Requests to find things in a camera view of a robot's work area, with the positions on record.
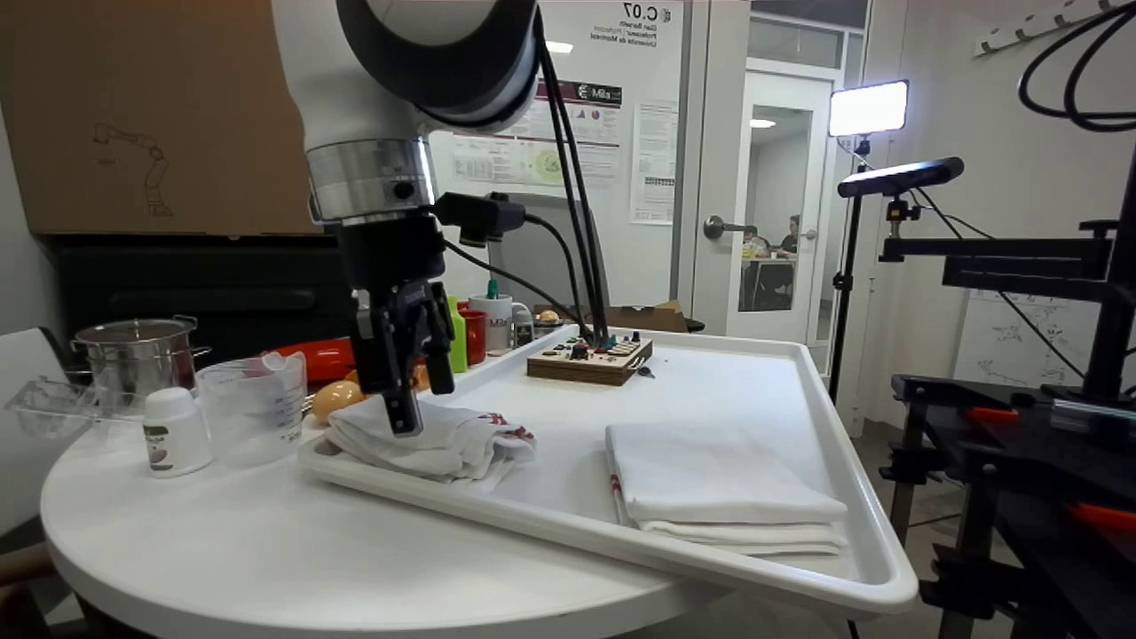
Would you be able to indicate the small white bottle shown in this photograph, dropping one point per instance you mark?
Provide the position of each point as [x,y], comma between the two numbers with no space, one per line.
[174,432]

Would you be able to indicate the cardboard box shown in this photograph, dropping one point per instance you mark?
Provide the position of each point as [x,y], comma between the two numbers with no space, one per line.
[155,119]

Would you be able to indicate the white plastic tray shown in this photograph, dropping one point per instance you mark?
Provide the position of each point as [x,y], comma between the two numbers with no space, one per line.
[713,390]

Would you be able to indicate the clear plastic measuring cup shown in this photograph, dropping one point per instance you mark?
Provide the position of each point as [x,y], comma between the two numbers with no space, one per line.
[249,410]

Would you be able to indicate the black cabinet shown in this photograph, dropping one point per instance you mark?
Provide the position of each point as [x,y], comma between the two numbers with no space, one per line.
[214,288]

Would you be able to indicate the clear glass bowl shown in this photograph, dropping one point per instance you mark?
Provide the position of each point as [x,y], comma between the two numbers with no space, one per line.
[49,410]

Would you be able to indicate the black metal frame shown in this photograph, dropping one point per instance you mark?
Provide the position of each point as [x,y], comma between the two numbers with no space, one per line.
[1042,448]

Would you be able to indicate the bright light panel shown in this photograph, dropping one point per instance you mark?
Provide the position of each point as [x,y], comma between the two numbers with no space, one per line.
[866,107]

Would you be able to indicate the red bowl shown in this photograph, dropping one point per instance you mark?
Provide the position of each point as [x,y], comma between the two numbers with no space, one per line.
[320,359]

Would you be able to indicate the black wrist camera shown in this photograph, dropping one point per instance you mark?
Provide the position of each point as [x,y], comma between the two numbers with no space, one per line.
[482,219]

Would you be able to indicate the black tripod stand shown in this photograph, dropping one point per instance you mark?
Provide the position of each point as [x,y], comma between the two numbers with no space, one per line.
[847,294]

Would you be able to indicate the bread roll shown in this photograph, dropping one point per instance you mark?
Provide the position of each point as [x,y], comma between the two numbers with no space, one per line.
[334,397]

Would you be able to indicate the white towel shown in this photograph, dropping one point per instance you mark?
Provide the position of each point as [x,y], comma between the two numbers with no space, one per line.
[713,485]

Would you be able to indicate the white glass door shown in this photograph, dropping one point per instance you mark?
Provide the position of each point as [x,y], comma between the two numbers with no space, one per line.
[776,200]

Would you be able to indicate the red can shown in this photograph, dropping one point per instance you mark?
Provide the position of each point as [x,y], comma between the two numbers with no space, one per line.
[475,333]

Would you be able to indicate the wall coat hooks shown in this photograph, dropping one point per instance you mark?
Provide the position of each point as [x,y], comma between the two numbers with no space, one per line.
[1042,23]

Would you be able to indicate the red striped white cloth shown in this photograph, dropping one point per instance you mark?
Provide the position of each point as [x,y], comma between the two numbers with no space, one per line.
[446,446]

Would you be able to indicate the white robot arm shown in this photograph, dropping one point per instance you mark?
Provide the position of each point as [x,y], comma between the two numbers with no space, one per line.
[342,72]

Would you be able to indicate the wooden block with electronics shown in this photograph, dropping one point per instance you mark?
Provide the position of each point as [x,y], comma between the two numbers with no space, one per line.
[590,359]

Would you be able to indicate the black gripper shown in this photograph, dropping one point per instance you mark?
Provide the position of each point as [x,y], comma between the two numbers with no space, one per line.
[392,253]

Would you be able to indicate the black camera bar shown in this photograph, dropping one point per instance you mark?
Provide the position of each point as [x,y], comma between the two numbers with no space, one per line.
[900,178]

